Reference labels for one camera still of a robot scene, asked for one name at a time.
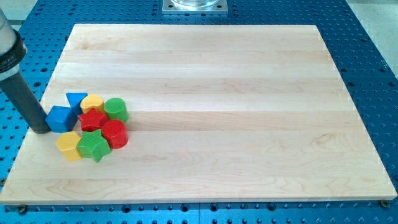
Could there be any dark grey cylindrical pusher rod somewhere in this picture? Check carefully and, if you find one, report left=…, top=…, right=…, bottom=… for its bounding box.
left=1, top=72, right=50, bottom=134

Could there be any blue cube block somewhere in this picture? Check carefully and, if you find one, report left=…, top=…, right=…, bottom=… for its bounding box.
left=45, top=106, right=77, bottom=133

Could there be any blue triangle block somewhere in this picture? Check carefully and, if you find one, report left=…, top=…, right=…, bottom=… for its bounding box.
left=66, top=92, right=88, bottom=117

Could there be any yellow hexagon block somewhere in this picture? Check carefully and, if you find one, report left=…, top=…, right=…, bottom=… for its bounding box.
left=55, top=131, right=83, bottom=161

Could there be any yellow heart block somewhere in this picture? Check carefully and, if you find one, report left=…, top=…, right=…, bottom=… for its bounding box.
left=80, top=94, right=105, bottom=114

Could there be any red star block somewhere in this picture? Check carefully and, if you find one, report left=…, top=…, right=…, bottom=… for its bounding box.
left=78, top=108, right=109, bottom=132

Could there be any green star block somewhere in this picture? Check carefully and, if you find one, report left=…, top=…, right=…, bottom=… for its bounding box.
left=77, top=129, right=112, bottom=163

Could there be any green cylinder block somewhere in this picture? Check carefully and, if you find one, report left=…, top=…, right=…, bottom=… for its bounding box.
left=104, top=98, right=129, bottom=123

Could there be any red cylinder block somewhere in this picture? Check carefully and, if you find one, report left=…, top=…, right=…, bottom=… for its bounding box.
left=101, top=119, right=129, bottom=149

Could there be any left board stop screw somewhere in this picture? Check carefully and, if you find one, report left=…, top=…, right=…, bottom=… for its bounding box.
left=17, top=205, right=27, bottom=214

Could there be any board stop screw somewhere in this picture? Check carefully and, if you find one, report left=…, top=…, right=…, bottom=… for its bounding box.
left=17, top=205, right=27, bottom=214
left=380, top=200, right=391, bottom=208

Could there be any light wooden board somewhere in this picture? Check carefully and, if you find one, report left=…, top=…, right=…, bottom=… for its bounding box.
left=1, top=24, right=397, bottom=205

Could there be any right board stop screw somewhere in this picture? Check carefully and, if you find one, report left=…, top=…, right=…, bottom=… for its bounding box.
left=380, top=200, right=391, bottom=208

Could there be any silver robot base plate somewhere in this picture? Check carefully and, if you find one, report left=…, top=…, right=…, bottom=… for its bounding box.
left=162, top=0, right=228, bottom=14

